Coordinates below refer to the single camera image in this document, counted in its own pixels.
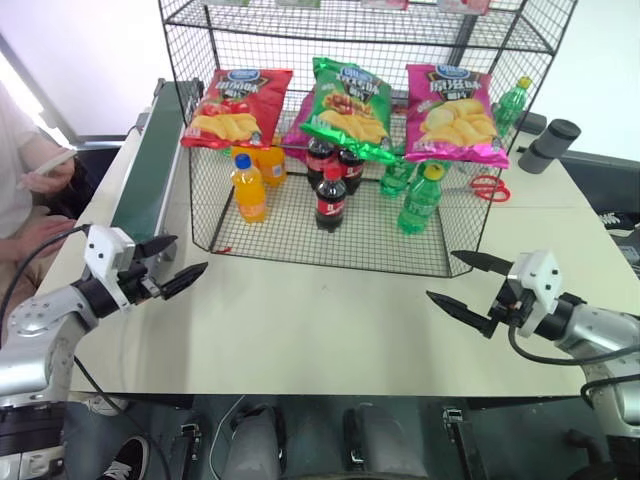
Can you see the magenta chips bag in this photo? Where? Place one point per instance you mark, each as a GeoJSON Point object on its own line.
{"type": "Point", "coordinates": [300, 125]}

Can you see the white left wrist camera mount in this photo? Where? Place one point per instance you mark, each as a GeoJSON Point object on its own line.
{"type": "Point", "coordinates": [102, 250]}

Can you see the grey cylinder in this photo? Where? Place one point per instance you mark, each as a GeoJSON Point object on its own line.
{"type": "Point", "coordinates": [547, 145]}

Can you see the green package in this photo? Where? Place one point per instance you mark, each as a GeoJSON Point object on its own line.
{"type": "Point", "coordinates": [227, 2]}

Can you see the white phone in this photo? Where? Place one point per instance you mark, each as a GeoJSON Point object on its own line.
{"type": "Point", "coordinates": [55, 161]}

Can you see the green soda bottle yellow cap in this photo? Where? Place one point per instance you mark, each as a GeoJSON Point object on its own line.
{"type": "Point", "coordinates": [510, 107]}
{"type": "Point", "coordinates": [419, 202]}

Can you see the white shoe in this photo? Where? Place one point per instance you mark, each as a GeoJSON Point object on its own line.
{"type": "Point", "coordinates": [105, 404]}

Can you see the red chips bag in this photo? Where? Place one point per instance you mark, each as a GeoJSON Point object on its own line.
{"type": "Point", "coordinates": [235, 107]}

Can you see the green conveyor belt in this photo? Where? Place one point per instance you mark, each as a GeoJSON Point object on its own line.
{"type": "Point", "coordinates": [145, 170]}

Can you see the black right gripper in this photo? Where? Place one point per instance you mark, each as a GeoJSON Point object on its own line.
{"type": "Point", "coordinates": [510, 302]}

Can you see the green chips bag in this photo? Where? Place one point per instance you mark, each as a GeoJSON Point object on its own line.
{"type": "Point", "coordinates": [350, 110]}

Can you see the person in white shirt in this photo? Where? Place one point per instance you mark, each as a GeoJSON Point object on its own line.
{"type": "Point", "coordinates": [15, 150]}

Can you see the orange soda bottle blue cap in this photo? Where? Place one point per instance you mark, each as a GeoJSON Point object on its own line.
{"type": "Point", "coordinates": [249, 192]}

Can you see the red scissors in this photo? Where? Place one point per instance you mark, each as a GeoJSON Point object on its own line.
{"type": "Point", "coordinates": [492, 189]}

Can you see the pink chips bag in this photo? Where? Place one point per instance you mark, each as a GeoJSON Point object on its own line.
{"type": "Point", "coordinates": [452, 117]}

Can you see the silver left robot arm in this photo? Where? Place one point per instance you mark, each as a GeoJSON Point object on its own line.
{"type": "Point", "coordinates": [30, 345]}

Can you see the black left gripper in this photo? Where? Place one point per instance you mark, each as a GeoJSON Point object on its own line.
{"type": "Point", "coordinates": [137, 280]}

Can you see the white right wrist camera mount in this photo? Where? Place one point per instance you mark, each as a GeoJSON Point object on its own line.
{"type": "Point", "coordinates": [537, 280]}

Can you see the black white sneaker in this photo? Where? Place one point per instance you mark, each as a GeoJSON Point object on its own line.
{"type": "Point", "coordinates": [131, 457]}

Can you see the pink package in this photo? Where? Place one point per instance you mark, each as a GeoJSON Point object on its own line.
{"type": "Point", "coordinates": [385, 3]}
{"type": "Point", "coordinates": [462, 5]}

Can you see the person's hand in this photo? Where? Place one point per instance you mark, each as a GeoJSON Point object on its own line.
{"type": "Point", "coordinates": [50, 177]}

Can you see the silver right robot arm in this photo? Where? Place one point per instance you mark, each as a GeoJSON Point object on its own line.
{"type": "Point", "coordinates": [597, 325]}

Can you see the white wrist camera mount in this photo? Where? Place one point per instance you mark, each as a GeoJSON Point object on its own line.
{"type": "Point", "coordinates": [537, 280]}
{"type": "Point", "coordinates": [102, 250]}

